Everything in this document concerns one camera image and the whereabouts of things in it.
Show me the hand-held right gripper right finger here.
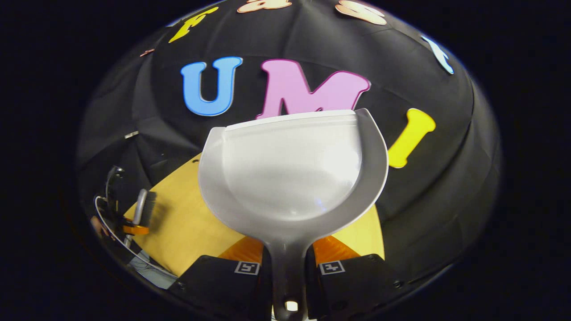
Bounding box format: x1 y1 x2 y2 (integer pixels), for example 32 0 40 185
306 235 405 321

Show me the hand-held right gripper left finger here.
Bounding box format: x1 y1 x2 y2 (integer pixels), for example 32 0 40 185
169 236 273 321

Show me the small grey broom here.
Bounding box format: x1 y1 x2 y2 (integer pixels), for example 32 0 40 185
124 189 157 248

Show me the grey dustpan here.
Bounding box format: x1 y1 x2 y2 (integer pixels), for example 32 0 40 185
198 108 389 321

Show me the wooden desktop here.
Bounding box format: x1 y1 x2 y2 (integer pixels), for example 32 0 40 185
124 154 385 277

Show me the black backdrop cloth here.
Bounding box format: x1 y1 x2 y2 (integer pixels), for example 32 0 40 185
76 0 502 286

